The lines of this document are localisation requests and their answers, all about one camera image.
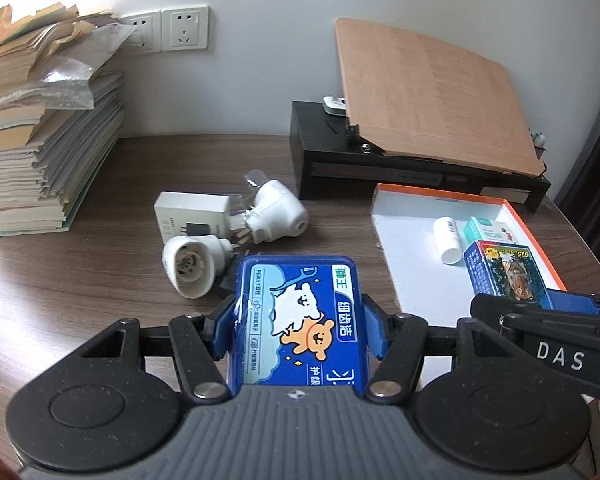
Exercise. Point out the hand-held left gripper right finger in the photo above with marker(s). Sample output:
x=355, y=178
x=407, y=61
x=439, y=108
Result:
x=372, y=327

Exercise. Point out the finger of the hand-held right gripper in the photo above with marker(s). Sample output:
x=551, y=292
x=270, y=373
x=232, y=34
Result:
x=575, y=305
x=560, y=357

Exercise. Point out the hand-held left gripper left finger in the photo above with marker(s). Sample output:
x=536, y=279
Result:
x=225, y=327

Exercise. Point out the white mosquito repellent heater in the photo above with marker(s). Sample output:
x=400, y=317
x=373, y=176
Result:
x=195, y=265
x=277, y=210

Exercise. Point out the blue dental floss box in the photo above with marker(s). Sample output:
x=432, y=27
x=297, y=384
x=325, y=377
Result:
x=300, y=310

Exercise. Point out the orange and white cardboard box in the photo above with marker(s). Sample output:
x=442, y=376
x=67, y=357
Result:
x=410, y=240

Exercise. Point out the white charger box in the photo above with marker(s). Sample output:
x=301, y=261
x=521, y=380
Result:
x=190, y=210

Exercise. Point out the blue playing card box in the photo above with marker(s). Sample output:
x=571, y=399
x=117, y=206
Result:
x=510, y=272

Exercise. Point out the black charger plug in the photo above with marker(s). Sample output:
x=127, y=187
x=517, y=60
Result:
x=195, y=230

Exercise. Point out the small white bottle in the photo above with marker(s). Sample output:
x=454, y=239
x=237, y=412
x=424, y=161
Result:
x=447, y=240

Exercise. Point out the green and white box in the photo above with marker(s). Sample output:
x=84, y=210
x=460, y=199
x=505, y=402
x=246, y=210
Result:
x=485, y=229

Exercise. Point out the black curtain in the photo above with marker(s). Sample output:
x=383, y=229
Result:
x=595, y=185

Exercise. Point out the black mesh pen holder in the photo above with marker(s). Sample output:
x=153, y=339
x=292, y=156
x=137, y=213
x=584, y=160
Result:
x=539, y=141

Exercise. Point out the black desk riser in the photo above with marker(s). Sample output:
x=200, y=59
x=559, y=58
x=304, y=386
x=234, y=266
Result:
x=325, y=145

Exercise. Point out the small white gadget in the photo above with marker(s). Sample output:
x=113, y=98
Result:
x=334, y=104

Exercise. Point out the wooden reading board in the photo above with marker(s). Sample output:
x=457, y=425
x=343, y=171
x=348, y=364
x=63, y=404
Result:
x=430, y=95

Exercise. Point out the stack of books and papers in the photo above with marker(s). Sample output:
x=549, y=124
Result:
x=30, y=160

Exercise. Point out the clear plastic bag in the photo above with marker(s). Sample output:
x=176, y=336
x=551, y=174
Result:
x=65, y=80

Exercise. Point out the white wall socket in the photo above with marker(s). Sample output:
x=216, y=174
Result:
x=142, y=30
x=185, y=27

